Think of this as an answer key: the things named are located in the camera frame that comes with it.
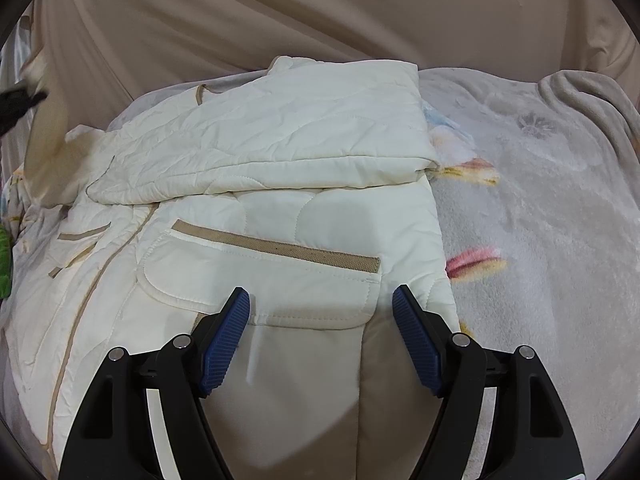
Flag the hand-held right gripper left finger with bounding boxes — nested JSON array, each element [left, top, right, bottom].
[[58, 286, 251, 480]]

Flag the green cloth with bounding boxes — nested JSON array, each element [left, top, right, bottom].
[[0, 228, 13, 299]]

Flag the cream quilted jacket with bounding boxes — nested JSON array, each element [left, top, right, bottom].
[[9, 56, 462, 480]]

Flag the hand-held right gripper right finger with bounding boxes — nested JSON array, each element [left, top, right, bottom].
[[392, 284, 585, 480]]

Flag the grey floral printed blanket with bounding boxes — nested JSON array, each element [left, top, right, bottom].
[[0, 66, 640, 480]]

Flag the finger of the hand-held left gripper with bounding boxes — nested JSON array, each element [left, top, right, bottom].
[[0, 85, 49, 136]]

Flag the beige bed sheet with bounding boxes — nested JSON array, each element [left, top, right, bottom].
[[20, 0, 636, 206]]

